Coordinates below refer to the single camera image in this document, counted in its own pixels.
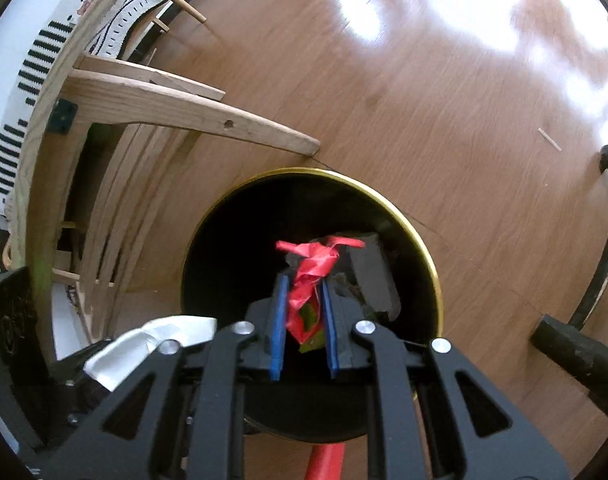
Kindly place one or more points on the wooden chair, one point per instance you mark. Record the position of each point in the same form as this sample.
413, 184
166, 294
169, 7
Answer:
159, 100

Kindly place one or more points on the black metal stool legs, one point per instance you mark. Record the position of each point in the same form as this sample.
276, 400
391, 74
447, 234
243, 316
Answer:
573, 345

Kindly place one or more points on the black white striped blanket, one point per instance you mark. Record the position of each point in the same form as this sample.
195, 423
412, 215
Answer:
119, 30

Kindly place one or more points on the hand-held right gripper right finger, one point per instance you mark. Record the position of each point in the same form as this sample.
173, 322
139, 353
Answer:
331, 332

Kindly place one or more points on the black bin with gold rim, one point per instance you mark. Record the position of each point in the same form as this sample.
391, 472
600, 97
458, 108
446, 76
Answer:
234, 260

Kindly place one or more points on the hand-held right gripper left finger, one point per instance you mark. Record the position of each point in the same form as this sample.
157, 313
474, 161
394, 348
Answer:
279, 330

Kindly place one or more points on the wooden toothpick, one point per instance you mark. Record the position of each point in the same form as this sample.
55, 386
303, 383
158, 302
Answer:
548, 139

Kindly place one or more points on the white tissue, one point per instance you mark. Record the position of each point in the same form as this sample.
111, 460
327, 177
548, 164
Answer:
159, 330

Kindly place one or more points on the red wrapper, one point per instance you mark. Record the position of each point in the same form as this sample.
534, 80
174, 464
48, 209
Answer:
314, 265

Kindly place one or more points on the dark grey crumpled wrapper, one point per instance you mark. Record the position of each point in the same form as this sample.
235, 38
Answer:
371, 275

